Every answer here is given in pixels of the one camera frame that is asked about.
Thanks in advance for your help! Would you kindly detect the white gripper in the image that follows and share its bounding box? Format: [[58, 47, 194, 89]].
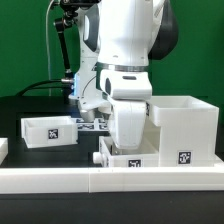
[[100, 69, 152, 150]]

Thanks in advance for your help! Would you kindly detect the white front drawer box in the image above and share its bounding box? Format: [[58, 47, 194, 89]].
[[93, 136, 159, 168]]

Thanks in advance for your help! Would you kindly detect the white drawer box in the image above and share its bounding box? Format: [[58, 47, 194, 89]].
[[21, 116, 78, 148], [93, 136, 159, 168]]

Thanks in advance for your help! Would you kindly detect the white drawer cabinet frame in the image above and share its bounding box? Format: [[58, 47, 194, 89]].
[[146, 96, 219, 167]]

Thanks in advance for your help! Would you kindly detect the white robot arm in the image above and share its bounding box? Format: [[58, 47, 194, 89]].
[[70, 0, 178, 150]]

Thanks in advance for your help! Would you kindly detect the white rear drawer box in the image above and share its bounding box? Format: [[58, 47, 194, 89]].
[[21, 116, 78, 148]]

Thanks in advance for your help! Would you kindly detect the white marker sheet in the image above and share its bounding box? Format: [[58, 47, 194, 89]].
[[74, 118, 108, 131]]

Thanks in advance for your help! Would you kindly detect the white left border block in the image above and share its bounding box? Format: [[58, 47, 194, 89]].
[[0, 138, 8, 165]]

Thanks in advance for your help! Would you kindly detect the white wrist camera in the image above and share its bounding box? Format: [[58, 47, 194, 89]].
[[78, 99, 109, 123]]

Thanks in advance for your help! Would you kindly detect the white border wall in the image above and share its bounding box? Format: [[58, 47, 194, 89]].
[[0, 166, 224, 194]]

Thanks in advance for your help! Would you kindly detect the black camera stand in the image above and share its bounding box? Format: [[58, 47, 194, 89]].
[[53, 0, 101, 88]]

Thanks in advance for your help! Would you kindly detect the black cable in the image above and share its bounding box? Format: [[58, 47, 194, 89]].
[[14, 79, 74, 98]]

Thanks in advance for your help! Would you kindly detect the white cable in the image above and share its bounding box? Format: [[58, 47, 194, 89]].
[[45, 0, 56, 97]]

